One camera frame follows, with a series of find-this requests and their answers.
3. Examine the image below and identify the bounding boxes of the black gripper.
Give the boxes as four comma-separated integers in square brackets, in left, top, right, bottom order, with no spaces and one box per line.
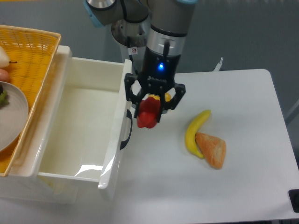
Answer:
[124,47,186,123]

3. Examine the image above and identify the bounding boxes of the red bell pepper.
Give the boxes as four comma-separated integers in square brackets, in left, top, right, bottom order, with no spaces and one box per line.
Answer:
[137,97,160,129]

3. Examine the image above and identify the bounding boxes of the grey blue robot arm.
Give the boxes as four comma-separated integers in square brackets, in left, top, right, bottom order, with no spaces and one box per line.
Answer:
[84,0,197,122]

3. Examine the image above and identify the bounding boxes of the yellow bell pepper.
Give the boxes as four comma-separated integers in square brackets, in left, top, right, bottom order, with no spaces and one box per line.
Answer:
[148,93,171,102]

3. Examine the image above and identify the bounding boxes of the white upper drawer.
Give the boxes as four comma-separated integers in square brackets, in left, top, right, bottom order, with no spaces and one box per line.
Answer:
[39,57,132,190]

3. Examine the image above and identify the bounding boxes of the white drawer cabinet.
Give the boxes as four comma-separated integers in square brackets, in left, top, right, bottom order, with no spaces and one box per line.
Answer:
[0,46,116,203]

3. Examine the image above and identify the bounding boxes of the yellow banana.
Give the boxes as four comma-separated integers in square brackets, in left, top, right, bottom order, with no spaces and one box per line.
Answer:
[185,110,211,159]

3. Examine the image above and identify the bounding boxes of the orange bread wedge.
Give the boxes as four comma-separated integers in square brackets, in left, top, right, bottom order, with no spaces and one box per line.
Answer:
[195,132,226,169]

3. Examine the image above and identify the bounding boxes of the yellow woven basket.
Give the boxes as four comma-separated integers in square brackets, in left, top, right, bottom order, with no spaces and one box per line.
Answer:
[0,25,61,177]

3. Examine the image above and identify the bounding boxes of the grey ribbed plate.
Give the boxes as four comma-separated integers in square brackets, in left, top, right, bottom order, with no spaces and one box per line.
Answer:
[0,82,28,151]

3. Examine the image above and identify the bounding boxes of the pink peach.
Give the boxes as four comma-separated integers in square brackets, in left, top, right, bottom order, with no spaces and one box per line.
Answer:
[0,69,11,83]

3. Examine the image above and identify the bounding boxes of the green grapes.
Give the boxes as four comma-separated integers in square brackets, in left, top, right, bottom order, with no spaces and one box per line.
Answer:
[0,84,9,107]

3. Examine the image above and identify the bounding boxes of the white pear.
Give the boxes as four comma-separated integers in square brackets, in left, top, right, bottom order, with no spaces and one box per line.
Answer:
[0,47,18,69]

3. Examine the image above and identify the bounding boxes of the black corner device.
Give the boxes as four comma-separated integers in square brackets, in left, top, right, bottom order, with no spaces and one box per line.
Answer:
[288,189,299,213]

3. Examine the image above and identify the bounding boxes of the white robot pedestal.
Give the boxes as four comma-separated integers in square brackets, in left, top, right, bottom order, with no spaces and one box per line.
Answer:
[111,16,150,74]

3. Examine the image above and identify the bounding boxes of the black drawer handle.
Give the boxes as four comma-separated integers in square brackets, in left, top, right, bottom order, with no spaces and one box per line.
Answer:
[120,109,133,150]

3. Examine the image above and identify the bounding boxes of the white table bracket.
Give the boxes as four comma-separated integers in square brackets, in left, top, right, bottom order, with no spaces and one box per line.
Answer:
[213,57,224,72]

